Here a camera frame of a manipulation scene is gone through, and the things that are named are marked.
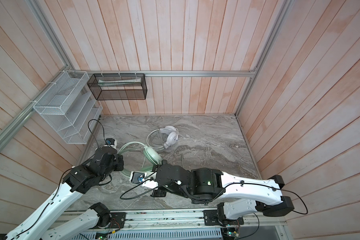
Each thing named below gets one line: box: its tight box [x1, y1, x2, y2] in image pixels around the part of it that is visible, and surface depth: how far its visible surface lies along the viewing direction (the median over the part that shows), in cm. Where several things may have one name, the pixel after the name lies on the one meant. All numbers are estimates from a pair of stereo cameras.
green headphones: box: [117, 141, 163, 177], surface depth 69 cm
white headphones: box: [146, 125, 179, 151], surface depth 103 cm
